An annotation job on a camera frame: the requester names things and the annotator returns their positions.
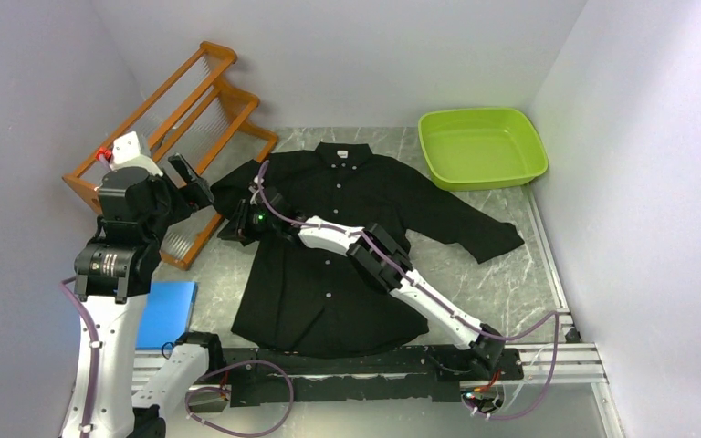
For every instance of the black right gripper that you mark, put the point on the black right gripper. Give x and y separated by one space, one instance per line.
238 227

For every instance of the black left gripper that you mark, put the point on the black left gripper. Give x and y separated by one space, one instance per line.
195 193

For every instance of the black button shirt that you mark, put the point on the black button shirt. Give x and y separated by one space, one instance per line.
332 277

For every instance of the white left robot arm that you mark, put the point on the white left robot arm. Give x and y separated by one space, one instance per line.
113 278

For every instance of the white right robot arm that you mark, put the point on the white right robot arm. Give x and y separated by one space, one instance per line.
379 260

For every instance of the orange wooden rack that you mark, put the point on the orange wooden rack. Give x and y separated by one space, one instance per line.
200 114

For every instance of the blue foam pad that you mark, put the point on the blue foam pad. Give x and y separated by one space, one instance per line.
167 313

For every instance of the green plastic basin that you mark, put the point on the green plastic basin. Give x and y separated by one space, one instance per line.
477 149

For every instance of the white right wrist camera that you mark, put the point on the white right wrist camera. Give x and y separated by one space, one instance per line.
256 188

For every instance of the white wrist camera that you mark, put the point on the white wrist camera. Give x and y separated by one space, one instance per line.
256 188
129 150

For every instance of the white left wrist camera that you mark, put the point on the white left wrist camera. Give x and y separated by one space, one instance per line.
129 150

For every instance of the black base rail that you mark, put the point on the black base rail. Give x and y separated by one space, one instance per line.
433 372

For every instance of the aluminium frame rail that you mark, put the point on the aluminium frame rail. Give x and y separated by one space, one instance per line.
546 366

